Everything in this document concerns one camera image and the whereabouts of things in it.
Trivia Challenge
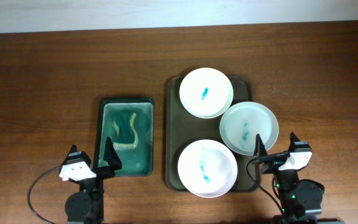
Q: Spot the white plate bottom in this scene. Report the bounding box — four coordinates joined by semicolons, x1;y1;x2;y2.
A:
177;139;238;198

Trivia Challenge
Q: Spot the white plate top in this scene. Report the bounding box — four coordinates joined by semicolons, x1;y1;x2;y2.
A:
179;68;234;119

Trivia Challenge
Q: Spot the dark green water tray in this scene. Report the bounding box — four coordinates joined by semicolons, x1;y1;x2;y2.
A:
93;98;155;177

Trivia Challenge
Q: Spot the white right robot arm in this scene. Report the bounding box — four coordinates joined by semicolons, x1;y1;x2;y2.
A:
251;133;324;223

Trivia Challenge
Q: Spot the dark brown serving tray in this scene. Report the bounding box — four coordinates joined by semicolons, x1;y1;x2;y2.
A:
165;76;261;192

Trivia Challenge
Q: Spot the white plate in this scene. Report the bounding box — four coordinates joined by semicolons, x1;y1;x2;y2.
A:
177;139;238;198
179;68;234;119

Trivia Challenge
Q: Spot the green and yellow sponge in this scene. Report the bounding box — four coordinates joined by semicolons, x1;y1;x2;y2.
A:
112;111;139;151

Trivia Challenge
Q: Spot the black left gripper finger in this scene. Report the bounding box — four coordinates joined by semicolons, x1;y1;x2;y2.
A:
62;145;91;167
103;137;122;170

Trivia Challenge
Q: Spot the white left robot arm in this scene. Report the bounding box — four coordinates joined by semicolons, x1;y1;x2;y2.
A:
59;138;122;224

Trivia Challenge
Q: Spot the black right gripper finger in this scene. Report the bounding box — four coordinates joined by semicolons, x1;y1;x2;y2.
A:
253;134;267;157
288;132;309;152

